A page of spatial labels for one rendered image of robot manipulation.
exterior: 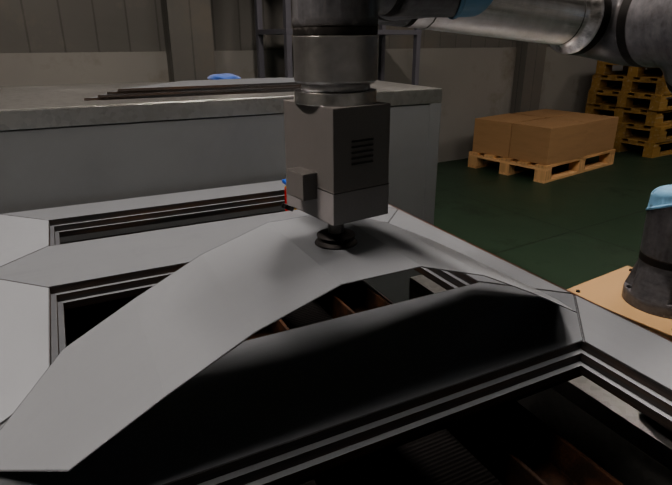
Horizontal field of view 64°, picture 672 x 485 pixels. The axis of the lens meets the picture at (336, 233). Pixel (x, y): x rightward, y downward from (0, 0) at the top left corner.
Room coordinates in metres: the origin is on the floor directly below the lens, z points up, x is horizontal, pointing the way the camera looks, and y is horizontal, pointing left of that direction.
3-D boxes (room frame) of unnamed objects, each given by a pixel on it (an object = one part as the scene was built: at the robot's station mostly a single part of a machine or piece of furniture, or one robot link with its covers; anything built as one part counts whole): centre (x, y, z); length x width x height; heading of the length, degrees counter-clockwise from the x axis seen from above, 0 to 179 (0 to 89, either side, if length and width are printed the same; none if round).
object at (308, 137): (0.50, 0.01, 1.08); 0.10 x 0.09 x 0.16; 125
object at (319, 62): (0.50, 0.00, 1.16); 0.08 x 0.08 x 0.05
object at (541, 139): (5.21, -2.04, 0.24); 1.32 x 0.95 x 0.47; 122
